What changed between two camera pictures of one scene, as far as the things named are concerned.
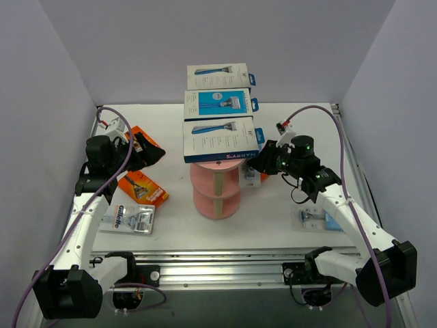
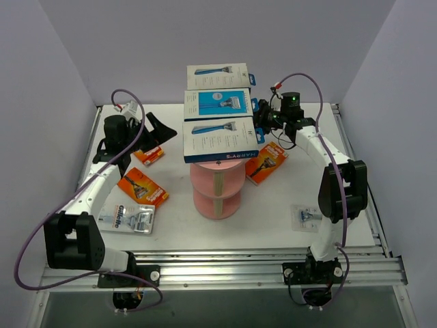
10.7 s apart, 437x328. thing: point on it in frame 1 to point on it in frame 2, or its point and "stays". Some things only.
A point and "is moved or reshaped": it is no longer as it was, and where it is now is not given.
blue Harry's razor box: x=219 y=104 stays
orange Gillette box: x=137 y=129 is moved or reshaped
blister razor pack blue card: x=313 y=219 stays
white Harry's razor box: x=207 y=76 stays
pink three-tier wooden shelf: x=216 y=187 stays
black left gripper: x=137 y=154 to x=147 y=133
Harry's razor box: x=218 y=139 stays
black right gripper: x=273 y=158 to x=263 y=115
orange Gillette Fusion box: x=142 y=188 stays
